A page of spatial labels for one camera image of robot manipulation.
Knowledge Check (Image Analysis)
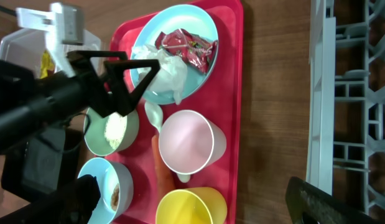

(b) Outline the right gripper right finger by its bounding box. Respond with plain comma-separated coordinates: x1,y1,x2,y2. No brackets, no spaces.
285,177,378,224

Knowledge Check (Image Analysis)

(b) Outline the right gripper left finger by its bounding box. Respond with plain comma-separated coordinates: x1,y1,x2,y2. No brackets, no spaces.
0,174,101,224

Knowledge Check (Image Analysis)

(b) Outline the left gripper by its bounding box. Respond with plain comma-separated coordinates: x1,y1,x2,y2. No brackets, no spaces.
33,50,160,124

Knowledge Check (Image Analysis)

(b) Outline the brown food lump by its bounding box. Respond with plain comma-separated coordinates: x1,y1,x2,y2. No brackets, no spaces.
110,184,120,212

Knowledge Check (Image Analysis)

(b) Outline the mint green bowl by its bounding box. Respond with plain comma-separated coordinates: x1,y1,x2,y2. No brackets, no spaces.
83,108,139,157

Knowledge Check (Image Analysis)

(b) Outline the light blue bowl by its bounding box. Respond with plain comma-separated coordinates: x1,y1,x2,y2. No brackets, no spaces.
78,157,134,224

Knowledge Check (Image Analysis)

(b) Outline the pile of white rice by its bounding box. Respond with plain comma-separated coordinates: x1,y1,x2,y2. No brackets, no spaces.
104,113,127,149

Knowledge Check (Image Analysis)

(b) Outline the yellow silver foil wrapper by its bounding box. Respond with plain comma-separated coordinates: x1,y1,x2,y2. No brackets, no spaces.
39,50,55,79

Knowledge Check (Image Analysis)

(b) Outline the white napkin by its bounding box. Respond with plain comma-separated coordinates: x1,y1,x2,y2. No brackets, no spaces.
132,44,188,105

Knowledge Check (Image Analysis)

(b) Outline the orange carrot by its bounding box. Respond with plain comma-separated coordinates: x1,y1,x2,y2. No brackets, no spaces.
151,134,175,201

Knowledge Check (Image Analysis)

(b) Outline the red snack wrapper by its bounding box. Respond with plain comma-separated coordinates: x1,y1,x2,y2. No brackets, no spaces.
154,29,218,74

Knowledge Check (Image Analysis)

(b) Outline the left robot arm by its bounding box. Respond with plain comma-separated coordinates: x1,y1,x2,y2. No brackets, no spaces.
0,50,160,155

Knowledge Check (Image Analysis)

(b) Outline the black food waste tray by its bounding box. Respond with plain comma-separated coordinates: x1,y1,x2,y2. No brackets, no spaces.
1,128,83,202

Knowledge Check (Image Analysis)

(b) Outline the grey dishwasher rack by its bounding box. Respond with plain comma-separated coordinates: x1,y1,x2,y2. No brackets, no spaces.
305,0,385,221

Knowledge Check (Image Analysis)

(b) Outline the clear plastic waste bin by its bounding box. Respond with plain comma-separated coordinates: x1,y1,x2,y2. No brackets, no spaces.
0,29,101,78

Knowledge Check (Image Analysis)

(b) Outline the white plastic spoon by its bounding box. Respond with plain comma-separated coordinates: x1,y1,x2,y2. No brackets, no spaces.
144,101,193,183

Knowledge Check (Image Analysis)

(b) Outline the yellow plastic cup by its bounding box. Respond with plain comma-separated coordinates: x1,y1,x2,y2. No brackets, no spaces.
155,187,228,224

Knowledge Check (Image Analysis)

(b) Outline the light blue plate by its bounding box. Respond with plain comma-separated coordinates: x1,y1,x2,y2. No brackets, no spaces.
133,4,218,105

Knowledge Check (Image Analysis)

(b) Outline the pink plastic cup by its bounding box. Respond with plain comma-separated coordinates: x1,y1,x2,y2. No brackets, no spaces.
159,110,227,175

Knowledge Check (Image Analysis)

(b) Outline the red serving tray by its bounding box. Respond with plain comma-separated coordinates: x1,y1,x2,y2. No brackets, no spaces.
106,0,244,223

